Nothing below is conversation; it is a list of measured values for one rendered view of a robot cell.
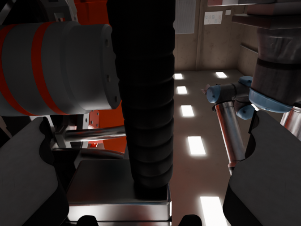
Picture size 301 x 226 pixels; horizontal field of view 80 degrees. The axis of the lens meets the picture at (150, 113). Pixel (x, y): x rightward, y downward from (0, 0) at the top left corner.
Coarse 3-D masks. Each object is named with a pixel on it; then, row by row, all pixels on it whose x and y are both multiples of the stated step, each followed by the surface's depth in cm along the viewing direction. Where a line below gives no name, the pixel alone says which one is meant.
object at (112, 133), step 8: (64, 128) 39; (96, 128) 39; (104, 128) 39; (112, 128) 39; (120, 128) 39; (56, 136) 37; (64, 136) 38; (72, 136) 38; (80, 136) 38; (88, 136) 38; (96, 136) 38; (104, 136) 38; (112, 136) 38; (120, 136) 39; (64, 144) 38
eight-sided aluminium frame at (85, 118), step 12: (48, 0) 43; (60, 0) 43; (72, 0) 46; (48, 12) 45; (60, 12) 45; (72, 12) 46; (72, 120) 54; (84, 120) 51; (72, 144) 49; (84, 144) 50
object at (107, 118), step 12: (84, 0) 65; (96, 0) 65; (84, 12) 67; (96, 12) 67; (84, 24) 69; (108, 24) 69; (120, 108) 87; (108, 120) 91; (120, 120) 90; (108, 144) 98; (120, 144) 98
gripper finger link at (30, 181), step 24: (24, 144) 9; (48, 144) 10; (0, 168) 7; (24, 168) 7; (48, 168) 7; (0, 192) 6; (24, 192) 6; (48, 192) 6; (0, 216) 6; (24, 216) 6; (48, 216) 6
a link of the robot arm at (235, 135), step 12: (228, 84) 80; (216, 96) 78; (228, 96) 78; (216, 108) 80; (228, 108) 76; (228, 120) 76; (228, 132) 75; (240, 132) 75; (228, 144) 75; (240, 144) 73; (228, 156) 76; (240, 156) 72; (228, 168) 76
